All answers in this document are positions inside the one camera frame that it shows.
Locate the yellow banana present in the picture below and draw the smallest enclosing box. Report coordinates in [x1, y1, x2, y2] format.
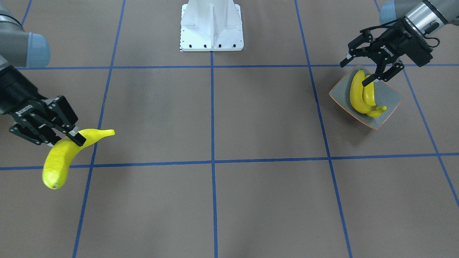
[42, 129, 116, 190]
[349, 69, 379, 114]
[363, 82, 387, 118]

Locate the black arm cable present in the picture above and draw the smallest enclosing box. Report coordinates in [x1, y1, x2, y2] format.
[359, 20, 441, 49]

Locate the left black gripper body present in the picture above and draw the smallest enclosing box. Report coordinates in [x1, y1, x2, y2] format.
[374, 18, 433, 67]

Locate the white pedestal column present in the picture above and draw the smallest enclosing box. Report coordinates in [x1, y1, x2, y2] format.
[179, 0, 244, 51]

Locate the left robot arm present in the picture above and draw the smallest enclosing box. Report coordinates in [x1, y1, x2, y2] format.
[340, 0, 459, 86]

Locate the grey square plate orange rim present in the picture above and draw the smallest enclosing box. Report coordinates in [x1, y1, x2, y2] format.
[328, 64, 403, 130]

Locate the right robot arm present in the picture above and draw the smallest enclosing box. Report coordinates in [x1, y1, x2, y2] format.
[0, 5, 86, 147]

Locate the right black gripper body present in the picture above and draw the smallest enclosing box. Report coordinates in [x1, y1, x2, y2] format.
[0, 66, 47, 118]

